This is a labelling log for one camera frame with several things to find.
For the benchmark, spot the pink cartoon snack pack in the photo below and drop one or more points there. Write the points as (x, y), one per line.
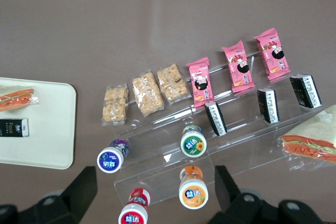
(273, 53)
(238, 66)
(199, 83)

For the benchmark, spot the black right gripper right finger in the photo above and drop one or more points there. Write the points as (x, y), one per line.
(231, 197)

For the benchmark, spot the purple gum bottle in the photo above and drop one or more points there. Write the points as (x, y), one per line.
(110, 159)

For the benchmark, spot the green gum bottle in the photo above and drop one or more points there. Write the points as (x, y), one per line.
(193, 144)

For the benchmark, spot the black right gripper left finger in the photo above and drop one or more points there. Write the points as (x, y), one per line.
(78, 195)

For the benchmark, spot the red gum bottle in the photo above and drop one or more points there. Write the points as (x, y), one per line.
(131, 216)

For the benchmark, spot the wrapped triangle sandwich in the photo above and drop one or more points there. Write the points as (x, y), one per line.
(15, 98)
(309, 140)

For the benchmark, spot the clear acrylic step stand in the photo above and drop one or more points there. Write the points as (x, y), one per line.
(236, 150)

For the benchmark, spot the cream plastic tray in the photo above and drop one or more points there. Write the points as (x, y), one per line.
(50, 129)

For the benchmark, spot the small black white pack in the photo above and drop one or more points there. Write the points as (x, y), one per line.
(215, 118)
(268, 105)
(305, 90)

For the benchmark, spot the orange gum bottle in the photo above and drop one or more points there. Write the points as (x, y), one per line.
(193, 195)

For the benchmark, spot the puffed rice bar pack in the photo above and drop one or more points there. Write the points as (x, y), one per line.
(147, 94)
(115, 104)
(173, 83)

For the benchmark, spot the black tissue pack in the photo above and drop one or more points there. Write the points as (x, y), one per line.
(10, 128)

